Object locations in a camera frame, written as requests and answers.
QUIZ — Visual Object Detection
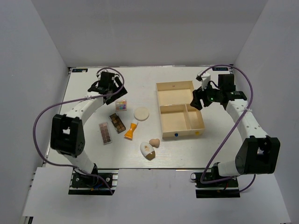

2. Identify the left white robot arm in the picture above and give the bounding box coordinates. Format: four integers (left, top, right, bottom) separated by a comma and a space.
50, 67, 127, 186

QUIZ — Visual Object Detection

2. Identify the mauve long eyeshadow palette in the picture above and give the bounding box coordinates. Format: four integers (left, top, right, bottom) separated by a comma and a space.
99, 122, 112, 145

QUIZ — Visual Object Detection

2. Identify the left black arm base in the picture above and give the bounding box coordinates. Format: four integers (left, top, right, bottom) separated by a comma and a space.
68, 169, 119, 196

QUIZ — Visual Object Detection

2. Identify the brown long eyeshadow palette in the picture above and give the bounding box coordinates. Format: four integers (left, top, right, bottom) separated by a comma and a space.
109, 113, 126, 133

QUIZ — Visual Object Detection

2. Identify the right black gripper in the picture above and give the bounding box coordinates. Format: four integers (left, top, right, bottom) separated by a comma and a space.
190, 80, 222, 110

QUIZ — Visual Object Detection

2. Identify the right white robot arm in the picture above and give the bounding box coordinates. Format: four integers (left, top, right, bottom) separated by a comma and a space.
191, 74, 280, 186

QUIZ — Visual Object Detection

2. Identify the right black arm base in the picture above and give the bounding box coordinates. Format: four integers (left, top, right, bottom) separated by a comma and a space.
190, 172, 240, 198

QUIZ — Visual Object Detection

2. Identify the beige makeup sponge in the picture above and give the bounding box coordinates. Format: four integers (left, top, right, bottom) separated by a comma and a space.
149, 139, 160, 148

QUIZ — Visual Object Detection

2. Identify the cream divided organizer box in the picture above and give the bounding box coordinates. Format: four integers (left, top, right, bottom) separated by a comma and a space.
156, 81, 205, 140

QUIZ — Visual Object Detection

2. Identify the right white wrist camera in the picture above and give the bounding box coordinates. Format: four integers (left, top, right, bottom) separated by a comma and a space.
196, 71, 211, 90

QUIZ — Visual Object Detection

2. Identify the colourful square eyeshadow palette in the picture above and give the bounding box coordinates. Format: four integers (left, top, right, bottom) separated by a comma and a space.
115, 100, 128, 111

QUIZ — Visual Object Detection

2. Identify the round white powder puff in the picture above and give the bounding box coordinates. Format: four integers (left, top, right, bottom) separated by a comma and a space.
134, 107, 150, 121

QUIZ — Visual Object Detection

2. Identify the white egg-shaped sponge case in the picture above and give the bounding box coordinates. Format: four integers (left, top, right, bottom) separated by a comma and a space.
140, 142, 156, 161

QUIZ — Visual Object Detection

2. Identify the orange white foundation bottle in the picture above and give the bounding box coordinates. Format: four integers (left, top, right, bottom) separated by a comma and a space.
124, 120, 138, 140

